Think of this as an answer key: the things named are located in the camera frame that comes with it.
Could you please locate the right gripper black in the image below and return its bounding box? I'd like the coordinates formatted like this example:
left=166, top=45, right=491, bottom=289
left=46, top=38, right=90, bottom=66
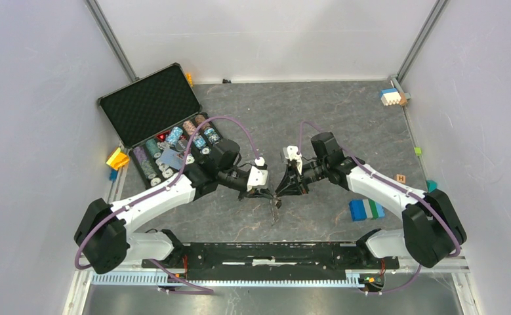
left=276, top=159, right=329, bottom=197

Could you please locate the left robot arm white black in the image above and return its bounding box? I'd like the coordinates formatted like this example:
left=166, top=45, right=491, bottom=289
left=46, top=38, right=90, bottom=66
left=73, top=139, right=276, bottom=274

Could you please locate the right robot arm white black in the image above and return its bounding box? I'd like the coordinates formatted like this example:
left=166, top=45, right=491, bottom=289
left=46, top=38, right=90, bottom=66
left=276, top=132, right=467, bottom=268

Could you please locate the blue green white block stack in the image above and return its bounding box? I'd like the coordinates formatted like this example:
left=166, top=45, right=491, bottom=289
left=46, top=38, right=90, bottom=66
left=348, top=199, right=385, bottom=222

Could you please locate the wooden letter H cube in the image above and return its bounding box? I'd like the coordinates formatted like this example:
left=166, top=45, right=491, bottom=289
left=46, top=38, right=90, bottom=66
left=395, top=174, right=407, bottom=184

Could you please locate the black poker chip case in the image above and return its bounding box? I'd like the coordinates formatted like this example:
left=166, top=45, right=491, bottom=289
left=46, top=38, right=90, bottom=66
left=98, top=63, right=208, bottom=189

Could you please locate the blue white tan block stack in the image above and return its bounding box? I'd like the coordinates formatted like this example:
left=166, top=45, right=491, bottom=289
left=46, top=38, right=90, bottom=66
left=380, top=88, right=407, bottom=106

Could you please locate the orange yellow block behind case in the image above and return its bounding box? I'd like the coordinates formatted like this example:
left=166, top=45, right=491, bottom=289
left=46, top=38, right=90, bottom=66
left=186, top=73, right=194, bottom=87

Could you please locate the teal cube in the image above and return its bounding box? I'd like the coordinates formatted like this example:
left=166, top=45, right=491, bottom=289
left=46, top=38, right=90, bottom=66
left=426, top=179, right=438, bottom=192

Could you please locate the small blue block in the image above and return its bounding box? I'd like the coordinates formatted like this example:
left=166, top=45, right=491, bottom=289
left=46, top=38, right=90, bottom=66
left=109, top=169, right=118, bottom=182

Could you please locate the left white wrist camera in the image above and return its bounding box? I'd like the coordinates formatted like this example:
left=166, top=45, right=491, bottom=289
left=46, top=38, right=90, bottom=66
left=247, top=156, right=269, bottom=190

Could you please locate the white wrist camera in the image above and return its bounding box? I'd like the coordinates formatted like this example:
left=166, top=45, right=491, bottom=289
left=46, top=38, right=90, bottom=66
left=282, top=146, right=303, bottom=175
left=247, top=156, right=269, bottom=190

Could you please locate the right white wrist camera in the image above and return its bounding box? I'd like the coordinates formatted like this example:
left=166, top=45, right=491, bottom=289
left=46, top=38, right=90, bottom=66
left=282, top=146, right=303, bottom=175

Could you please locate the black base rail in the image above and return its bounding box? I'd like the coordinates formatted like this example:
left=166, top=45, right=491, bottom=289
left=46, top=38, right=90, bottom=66
left=160, top=241, right=399, bottom=281

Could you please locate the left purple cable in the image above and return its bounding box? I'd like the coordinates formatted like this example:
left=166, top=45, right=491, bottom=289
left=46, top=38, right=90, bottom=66
left=74, top=115, right=266, bottom=295

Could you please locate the purple cable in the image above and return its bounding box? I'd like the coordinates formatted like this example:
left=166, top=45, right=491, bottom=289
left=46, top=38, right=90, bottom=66
left=74, top=115, right=266, bottom=295
left=297, top=121, right=462, bottom=297

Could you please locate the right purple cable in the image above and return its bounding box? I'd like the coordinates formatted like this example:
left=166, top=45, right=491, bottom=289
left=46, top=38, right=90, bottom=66
left=297, top=121, right=462, bottom=297

